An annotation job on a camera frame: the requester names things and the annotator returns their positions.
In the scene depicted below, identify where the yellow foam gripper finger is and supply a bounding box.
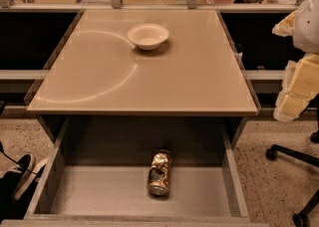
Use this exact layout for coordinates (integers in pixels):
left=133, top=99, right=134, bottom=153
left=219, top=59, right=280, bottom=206
left=272, top=11, right=297, bottom=37
left=273, top=54, right=319, bottom=122

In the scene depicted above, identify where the crushed orange can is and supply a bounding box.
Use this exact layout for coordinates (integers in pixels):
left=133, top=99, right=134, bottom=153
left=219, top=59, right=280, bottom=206
left=148, top=150, right=172, bottom=196

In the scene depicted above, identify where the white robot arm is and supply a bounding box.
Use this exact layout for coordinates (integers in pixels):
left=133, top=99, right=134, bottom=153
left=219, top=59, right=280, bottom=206
left=272, top=0, right=319, bottom=122

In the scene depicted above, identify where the beige counter cabinet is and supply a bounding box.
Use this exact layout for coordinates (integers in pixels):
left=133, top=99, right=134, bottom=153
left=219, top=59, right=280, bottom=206
left=23, top=7, right=262, bottom=149

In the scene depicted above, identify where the open grey drawer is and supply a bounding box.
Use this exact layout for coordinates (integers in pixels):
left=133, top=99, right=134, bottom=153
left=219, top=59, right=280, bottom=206
left=3, top=116, right=267, bottom=227

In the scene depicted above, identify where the black office chair base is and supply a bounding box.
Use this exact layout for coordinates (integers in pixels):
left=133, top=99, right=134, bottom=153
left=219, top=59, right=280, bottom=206
left=265, top=130, right=319, bottom=227

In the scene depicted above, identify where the white bowl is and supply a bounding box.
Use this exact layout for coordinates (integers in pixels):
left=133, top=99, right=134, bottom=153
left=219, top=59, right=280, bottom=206
left=127, top=24, right=169, bottom=51

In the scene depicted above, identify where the black and white sneaker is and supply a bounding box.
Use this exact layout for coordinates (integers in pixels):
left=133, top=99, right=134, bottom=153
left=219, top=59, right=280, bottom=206
left=8, top=153, right=48, bottom=201

